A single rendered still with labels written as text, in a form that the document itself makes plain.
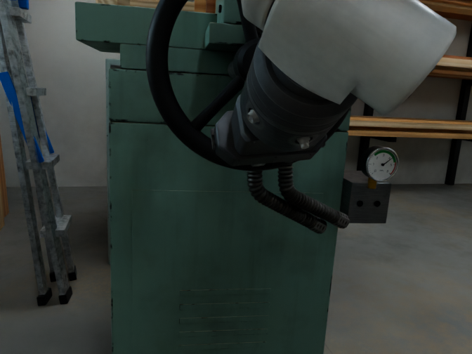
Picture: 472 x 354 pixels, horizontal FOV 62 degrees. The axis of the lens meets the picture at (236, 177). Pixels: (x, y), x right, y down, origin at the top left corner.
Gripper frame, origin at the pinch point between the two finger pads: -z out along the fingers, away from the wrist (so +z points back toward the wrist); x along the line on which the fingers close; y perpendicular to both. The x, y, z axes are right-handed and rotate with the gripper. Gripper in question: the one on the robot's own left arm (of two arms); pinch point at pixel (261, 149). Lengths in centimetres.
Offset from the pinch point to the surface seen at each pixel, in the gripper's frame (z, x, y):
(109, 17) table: -13.1, -17.8, 30.0
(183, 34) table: -14.0, -6.1, 27.0
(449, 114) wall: -261, 261, 117
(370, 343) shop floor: -88, 50, -37
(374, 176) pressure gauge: -19.9, 25.4, 0.7
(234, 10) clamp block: -4.4, 0.7, 23.8
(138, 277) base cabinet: -35.9, -18.0, -10.3
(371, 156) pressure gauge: -18.1, 24.6, 3.8
